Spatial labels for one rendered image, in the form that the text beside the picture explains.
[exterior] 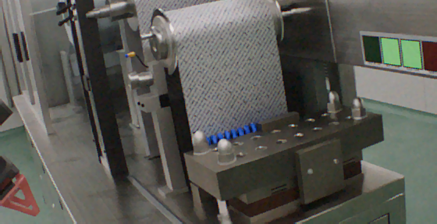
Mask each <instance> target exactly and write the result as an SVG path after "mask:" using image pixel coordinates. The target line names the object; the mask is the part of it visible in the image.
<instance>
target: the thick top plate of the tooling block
mask: <svg viewBox="0 0 437 224"><path fill-rule="evenodd" d="M340 105H341V104H340ZM341 107H342V108H343V109H342V110H341V111H339V112H327V108H326V109H323V110H320V111H317V112H314V113H311V114H308V115H305V116H302V117H300V121H298V122H295V123H291V124H289V125H285V126H281V127H279V128H275V129H273V130H269V131H265V132H261V131H258V130H257V131H254V132H251V133H247V134H244V135H241V136H238V137H234V138H231V139H229V142H230V143H231V145H232V147H233V150H234V153H235V157H236V158H237V161H236V162H235V163H233V164H231V165H218V163H217V161H218V156H217V154H218V144H213V145H210V149H211V152H210V153H209V154H206V155H194V151H189V152H188V151H187V152H184V153H183V154H184V159H185V161H186V164H187V171H188V174H189V178H190V180H192V181H193V182H194V183H196V184H197V185H198V186H199V187H201V188H203V189H204V190H206V191H207V192H208V193H210V194H211V195H212V196H214V197H216V198H217V199H219V200H220V201H225V200H228V199H230V198H232V197H237V196H240V195H242V194H245V193H248V192H251V191H253V190H256V189H259V188H262V187H266V186H268V185H271V184H273V183H277V182H279V181H282V180H285V179H288V178H290V177H293V176H297V168H296V163H295V157H294V152H295V151H298V150H300V149H303V148H307V147H310V146H312V145H315V144H317V143H319V142H322V141H324V140H328V139H330V138H333V137H337V138H339V139H340V145H341V152H342V157H344V156H346V155H350V154H352V153H354V152H356V151H360V150H363V149H364V148H368V147H370V146H372V145H375V144H377V143H380V142H383V141H384V140H385V137H384V130H383V123H382V115H380V114H377V113H374V112H369V111H366V114H367V115H368V117H366V118H364V119H351V116H352V109H351V108H352V107H350V106H347V105H341Z"/></svg>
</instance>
